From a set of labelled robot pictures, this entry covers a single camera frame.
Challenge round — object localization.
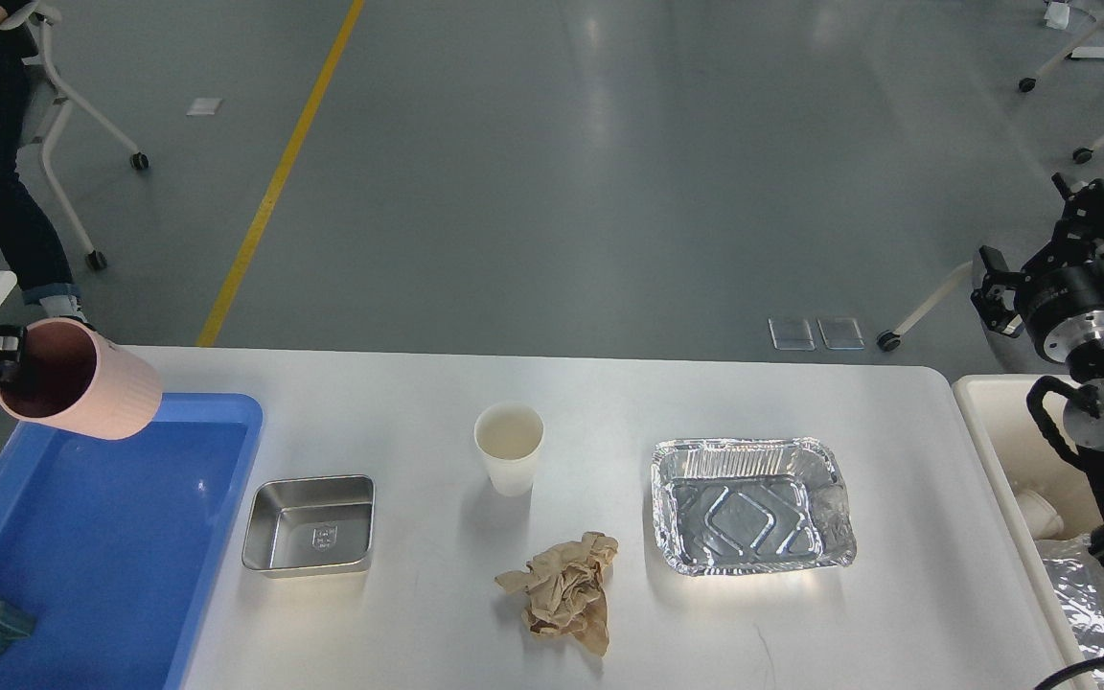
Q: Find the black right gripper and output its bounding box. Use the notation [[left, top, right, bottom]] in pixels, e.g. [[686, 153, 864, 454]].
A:
[[970, 172, 1104, 365]]

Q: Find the pink ribbed mug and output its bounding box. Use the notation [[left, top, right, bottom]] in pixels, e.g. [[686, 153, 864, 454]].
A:
[[0, 317, 163, 440]]

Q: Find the square stainless steel tray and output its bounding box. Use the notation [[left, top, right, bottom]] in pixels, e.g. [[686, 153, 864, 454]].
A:
[[241, 474, 376, 578]]

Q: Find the grey office chair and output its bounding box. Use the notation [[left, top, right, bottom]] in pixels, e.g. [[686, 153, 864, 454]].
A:
[[878, 206, 1104, 380]]

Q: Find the clear floor plate right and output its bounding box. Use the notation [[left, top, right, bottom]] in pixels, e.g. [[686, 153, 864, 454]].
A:
[[816, 317, 864, 351]]

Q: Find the clear floor plate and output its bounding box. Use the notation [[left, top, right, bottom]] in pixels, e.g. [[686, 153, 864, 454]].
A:
[[816, 317, 864, 351], [768, 318, 817, 351]]

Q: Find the blue plastic tray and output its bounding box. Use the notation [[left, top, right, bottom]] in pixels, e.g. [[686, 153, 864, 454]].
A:
[[0, 393, 264, 689]]

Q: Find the white plastic bin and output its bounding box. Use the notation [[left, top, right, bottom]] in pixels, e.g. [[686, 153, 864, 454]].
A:
[[954, 375, 1101, 665]]

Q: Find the clear floor plate left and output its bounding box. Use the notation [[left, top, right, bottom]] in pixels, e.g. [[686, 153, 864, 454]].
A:
[[768, 318, 817, 351]]

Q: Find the crumpled foil in bin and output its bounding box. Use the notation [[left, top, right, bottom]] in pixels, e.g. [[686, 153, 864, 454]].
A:
[[1034, 534, 1104, 660]]

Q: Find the aluminium foil container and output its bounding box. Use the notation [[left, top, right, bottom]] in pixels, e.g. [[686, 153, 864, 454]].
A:
[[650, 437, 858, 577]]

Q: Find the white paper cup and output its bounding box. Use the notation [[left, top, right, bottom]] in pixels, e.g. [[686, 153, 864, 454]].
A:
[[473, 402, 546, 497]]

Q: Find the crumpled brown paper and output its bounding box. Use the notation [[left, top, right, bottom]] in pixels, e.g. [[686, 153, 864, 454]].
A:
[[493, 530, 619, 656]]

